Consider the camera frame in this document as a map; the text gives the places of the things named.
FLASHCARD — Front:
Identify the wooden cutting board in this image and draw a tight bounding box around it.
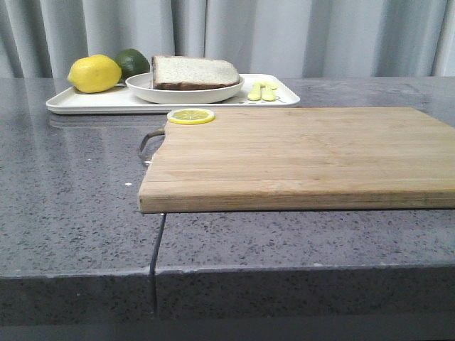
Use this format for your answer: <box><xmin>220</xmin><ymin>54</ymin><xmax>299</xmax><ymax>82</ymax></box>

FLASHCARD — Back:
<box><xmin>138</xmin><ymin>107</ymin><xmax>454</xmax><ymax>213</ymax></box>

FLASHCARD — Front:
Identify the yellow lemon slice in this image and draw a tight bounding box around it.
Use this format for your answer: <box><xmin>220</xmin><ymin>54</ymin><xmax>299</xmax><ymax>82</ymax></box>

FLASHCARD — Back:
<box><xmin>167</xmin><ymin>108</ymin><xmax>215</xmax><ymax>125</ymax></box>

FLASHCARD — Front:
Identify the white rectangular tray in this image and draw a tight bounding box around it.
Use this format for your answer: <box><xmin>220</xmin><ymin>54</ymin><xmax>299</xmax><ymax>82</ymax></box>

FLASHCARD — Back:
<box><xmin>46</xmin><ymin>74</ymin><xmax>301</xmax><ymax>115</ymax></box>

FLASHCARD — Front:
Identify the metal cutting board handle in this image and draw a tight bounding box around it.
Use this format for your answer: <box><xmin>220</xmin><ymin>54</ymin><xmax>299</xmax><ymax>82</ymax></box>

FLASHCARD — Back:
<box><xmin>137</xmin><ymin>129</ymin><xmax>165</xmax><ymax>166</ymax></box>

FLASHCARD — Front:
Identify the yellow whole lemon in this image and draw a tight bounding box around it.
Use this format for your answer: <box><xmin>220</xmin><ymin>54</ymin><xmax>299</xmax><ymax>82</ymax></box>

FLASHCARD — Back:
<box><xmin>67</xmin><ymin>54</ymin><xmax>122</xmax><ymax>94</ymax></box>

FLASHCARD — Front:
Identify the white bread slice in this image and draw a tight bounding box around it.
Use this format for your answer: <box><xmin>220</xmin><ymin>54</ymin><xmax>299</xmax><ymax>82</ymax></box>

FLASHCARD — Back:
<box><xmin>151</xmin><ymin>55</ymin><xmax>240</xmax><ymax>91</ymax></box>

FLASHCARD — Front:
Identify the white round plate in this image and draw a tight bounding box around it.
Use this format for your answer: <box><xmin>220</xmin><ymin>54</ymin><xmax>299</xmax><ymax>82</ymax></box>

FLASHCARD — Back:
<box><xmin>125</xmin><ymin>72</ymin><xmax>245</xmax><ymax>104</ymax></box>

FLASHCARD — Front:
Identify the green lime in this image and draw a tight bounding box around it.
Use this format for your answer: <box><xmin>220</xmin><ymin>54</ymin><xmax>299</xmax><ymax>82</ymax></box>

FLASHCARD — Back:
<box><xmin>114</xmin><ymin>48</ymin><xmax>150</xmax><ymax>80</ymax></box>

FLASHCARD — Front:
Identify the left yellow utensil handle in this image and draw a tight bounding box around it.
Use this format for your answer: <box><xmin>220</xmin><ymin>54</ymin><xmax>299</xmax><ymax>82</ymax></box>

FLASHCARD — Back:
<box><xmin>247</xmin><ymin>82</ymin><xmax>262</xmax><ymax>101</ymax></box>

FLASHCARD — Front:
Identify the grey curtain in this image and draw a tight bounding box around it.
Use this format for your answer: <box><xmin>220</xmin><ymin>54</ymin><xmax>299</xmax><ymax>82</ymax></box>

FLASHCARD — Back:
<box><xmin>1</xmin><ymin>1</ymin><xmax>454</xmax><ymax>78</ymax></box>

